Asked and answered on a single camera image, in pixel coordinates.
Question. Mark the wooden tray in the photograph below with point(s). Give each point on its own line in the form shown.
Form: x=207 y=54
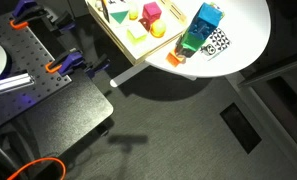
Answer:
x=121 y=46

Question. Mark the orange block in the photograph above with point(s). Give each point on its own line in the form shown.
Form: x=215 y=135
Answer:
x=174 y=59

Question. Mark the dark purple spring clamp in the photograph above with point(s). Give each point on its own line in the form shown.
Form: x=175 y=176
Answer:
x=98 y=66
x=65 y=21

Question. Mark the yellow-green cube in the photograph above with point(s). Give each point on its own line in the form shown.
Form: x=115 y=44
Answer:
x=137 y=34

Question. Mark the yellow orange ball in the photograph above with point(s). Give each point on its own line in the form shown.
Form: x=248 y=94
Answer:
x=158 y=28

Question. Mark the green block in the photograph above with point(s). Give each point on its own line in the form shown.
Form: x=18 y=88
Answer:
x=192 y=41

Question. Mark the red block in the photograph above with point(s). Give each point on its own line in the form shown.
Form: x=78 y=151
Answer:
x=144 y=24

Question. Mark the black cart top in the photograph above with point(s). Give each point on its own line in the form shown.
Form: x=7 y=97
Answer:
x=78 y=106

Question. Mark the white card with teal triangle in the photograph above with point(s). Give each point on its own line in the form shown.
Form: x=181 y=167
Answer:
x=119 y=16

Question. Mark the pink cube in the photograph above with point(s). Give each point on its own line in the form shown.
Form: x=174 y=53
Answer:
x=151 y=10

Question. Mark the pale yellow egg shape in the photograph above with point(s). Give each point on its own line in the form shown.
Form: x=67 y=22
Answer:
x=133 y=10

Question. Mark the black white patterned card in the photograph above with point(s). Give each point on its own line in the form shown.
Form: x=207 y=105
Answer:
x=218 y=41

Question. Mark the blue block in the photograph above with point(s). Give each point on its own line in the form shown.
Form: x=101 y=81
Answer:
x=206 y=18

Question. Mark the black floor outlet cover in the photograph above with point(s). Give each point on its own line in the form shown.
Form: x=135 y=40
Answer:
x=240 y=128

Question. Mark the black perforated breadboard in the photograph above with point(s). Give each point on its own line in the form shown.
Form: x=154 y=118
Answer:
x=31 y=56

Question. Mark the aluminium extrusion bar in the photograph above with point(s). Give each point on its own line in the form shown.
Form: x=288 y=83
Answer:
x=14 y=81

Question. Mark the dark metal frame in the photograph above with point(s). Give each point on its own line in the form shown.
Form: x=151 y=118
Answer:
x=274 y=70

